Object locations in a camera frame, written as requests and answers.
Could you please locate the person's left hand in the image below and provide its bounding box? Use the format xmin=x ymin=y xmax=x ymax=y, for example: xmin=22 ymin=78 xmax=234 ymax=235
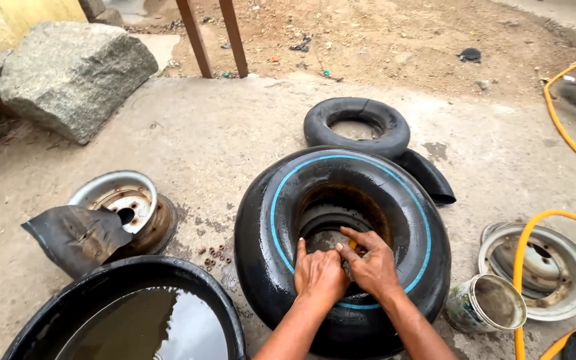
xmin=294 ymin=237 xmax=351 ymax=308

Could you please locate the person's right hand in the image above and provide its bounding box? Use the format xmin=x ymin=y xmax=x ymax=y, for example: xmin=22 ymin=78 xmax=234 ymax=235
xmin=335 ymin=226 xmax=403 ymax=302

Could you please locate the black tube blue stripe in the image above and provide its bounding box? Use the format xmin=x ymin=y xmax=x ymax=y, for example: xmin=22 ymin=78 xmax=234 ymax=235
xmin=233 ymin=145 xmax=452 ymax=360

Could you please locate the black rubber flap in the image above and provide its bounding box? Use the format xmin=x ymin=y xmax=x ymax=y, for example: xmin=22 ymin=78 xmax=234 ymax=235
xmin=393 ymin=148 xmax=457 ymax=207

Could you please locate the cluster of rusty nuts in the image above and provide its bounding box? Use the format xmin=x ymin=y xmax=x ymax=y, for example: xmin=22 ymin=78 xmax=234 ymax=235
xmin=197 ymin=244 xmax=234 ymax=273

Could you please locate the dirty tin can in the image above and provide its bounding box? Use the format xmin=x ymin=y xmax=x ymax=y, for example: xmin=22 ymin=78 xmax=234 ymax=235
xmin=442 ymin=273 xmax=528 ymax=335

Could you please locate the small black inner tube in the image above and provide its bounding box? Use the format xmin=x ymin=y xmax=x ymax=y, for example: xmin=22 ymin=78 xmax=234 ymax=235
xmin=303 ymin=97 xmax=411 ymax=160

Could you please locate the grey wheel rim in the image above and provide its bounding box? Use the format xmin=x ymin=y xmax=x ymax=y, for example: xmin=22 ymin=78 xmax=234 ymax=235
xmin=478 ymin=222 xmax=576 ymax=322

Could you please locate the rusty white wheel rim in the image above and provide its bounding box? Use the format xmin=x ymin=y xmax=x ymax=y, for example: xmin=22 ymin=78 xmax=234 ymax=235
xmin=66 ymin=170 xmax=179 ymax=257

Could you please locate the black rubber scrap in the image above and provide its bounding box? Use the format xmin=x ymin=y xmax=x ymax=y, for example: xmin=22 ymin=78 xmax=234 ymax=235
xmin=458 ymin=47 xmax=483 ymax=64

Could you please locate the torn black rubber sheet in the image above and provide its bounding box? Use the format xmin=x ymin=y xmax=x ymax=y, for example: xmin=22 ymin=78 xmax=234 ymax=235
xmin=21 ymin=204 xmax=134 ymax=280

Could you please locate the black water basin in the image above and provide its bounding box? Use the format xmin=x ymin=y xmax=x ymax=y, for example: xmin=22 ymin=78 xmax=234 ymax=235
xmin=1 ymin=255 xmax=247 ymax=360

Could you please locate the large grey rock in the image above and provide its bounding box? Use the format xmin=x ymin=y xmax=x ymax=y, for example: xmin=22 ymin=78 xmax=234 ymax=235
xmin=0 ymin=21 xmax=159 ymax=146

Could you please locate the yellow air hose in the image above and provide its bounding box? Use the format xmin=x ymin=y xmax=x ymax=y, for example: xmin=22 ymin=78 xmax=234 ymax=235
xmin=513 ymin=50 xmax=576 ymax=360

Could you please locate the brown wooden post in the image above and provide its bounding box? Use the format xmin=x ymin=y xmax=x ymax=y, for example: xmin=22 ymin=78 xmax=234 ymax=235
xmin=175 ymin=0 xmax=215 ymax=79
xmin=218 ymin=0 xmax=249 ymax=79

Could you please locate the yellow painted wall block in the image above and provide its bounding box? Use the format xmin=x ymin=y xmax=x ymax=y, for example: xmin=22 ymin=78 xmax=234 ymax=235
xmin=0 ymin=0 xmax=89 ymax=53

